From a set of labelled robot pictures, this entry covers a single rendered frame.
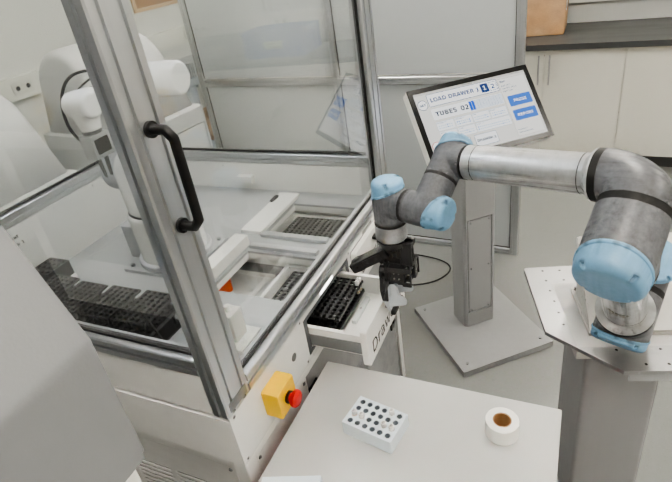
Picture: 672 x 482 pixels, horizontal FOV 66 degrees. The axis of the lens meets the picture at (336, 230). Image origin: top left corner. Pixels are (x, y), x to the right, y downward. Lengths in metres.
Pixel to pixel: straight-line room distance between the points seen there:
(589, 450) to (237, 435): 1.11
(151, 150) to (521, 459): 0.93
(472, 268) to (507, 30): 1.14
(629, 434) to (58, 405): 1.61
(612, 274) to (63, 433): 0.75
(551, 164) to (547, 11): 3.29
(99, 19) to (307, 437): 0.94
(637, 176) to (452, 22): 1.96
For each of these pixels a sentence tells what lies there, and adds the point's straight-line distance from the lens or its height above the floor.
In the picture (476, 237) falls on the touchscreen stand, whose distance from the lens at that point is 2.34.
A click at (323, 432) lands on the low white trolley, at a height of 0.76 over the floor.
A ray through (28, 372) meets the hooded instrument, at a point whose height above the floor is 1.51.
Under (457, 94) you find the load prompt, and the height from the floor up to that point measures 1.15.
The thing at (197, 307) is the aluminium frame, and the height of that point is 1.21.
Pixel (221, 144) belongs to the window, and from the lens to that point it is 0.99.
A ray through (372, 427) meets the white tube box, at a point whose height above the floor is 0.80.
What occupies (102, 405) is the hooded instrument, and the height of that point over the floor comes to 1.45.
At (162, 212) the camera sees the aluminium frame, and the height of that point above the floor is 1.41.
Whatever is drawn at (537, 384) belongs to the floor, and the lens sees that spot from 2.43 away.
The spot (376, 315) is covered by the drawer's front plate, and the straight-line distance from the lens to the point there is 1.30.
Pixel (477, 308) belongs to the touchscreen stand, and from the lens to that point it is 2.56.
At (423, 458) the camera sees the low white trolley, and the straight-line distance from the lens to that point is 1.22.
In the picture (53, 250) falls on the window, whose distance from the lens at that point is 1.14.
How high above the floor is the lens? 1.74
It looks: 29 degrees down
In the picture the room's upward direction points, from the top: 9 degrees counter-clockwise
